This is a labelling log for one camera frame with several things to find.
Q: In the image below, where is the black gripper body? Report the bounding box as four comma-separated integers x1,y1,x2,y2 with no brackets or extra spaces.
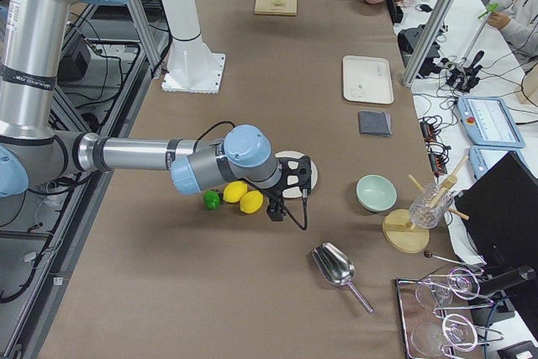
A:
277,156,311,199

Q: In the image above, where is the cream round plate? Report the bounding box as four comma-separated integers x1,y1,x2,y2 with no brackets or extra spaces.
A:
276,150,318,199

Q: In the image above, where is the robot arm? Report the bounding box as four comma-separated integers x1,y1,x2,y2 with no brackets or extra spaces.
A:
1,0,312,221

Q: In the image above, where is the cream rabbit tray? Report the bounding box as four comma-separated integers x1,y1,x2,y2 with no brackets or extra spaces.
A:
342,55,394,105

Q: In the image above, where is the black glass tray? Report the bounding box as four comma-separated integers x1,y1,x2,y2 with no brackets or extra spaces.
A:
394,278,504,358

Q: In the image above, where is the lower yellow lemon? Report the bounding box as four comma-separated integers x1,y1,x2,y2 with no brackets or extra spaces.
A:
240,190,264,214

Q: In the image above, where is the yellow lemon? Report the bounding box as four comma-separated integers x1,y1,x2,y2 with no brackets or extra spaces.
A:
240,190,264,214
223,181,248,203

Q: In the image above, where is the upper yellow lemon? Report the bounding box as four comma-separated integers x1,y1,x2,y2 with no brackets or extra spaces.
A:
223,181,248,203

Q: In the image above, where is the green lime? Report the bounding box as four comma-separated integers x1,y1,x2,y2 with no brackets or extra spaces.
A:
203,190,221,210

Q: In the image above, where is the green bowl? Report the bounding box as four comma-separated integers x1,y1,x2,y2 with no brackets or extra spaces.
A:
356,174,397,213

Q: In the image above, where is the metal scoop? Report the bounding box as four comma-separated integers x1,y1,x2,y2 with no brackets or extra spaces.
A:
312,242,374,314

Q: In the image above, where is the grey folded cloth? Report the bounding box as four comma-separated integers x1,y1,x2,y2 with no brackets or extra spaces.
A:
358,110,393,137

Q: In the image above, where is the wooden cup stand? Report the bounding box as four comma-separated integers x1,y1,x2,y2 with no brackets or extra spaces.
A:
382,156,469,254

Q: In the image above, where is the crystal glass on stand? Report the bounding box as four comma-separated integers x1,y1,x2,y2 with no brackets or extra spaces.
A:
409,183,453,230

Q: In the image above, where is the blue teach pendant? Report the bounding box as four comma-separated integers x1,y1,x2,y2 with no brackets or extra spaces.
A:
456,96,525,149

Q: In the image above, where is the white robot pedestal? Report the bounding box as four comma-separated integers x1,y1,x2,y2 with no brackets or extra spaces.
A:
161,0,225,94

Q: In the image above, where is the aluminium frame post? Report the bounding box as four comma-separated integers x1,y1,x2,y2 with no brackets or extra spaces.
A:
402,0,454,88

